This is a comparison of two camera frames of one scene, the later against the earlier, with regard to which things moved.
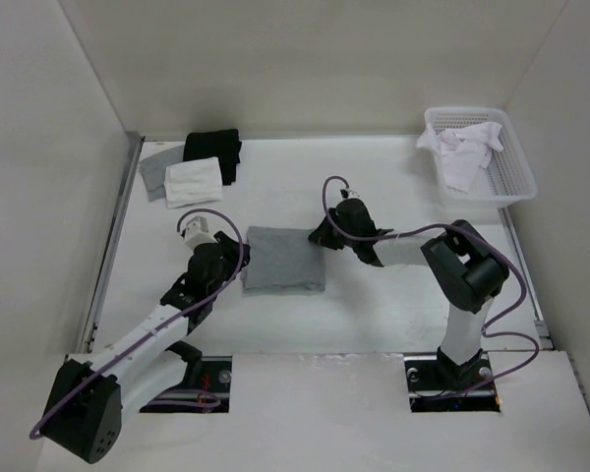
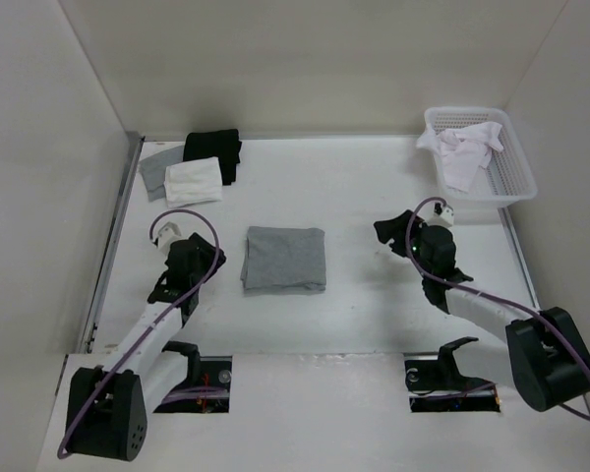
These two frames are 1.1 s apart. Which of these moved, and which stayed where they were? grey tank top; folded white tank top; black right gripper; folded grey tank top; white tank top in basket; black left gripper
Moved: black right gripper; black left gripper
Stayed: grey tank top; folded grey tank top; white tank top in basket; folded white tank top
